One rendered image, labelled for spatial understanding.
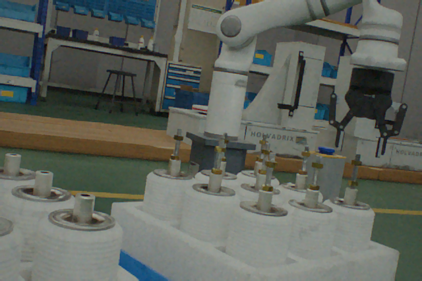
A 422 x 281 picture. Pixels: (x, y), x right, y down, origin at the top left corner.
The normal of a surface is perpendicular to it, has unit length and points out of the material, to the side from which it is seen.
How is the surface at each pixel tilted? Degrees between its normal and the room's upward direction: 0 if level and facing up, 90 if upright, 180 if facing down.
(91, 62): 90
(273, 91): 90
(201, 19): 90
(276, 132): 90
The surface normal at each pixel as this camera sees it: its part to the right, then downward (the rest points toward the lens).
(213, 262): -0.74, -0.06
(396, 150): 0.39, 0.15
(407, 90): -0.91, -0.11
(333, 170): 0.65, 0.17
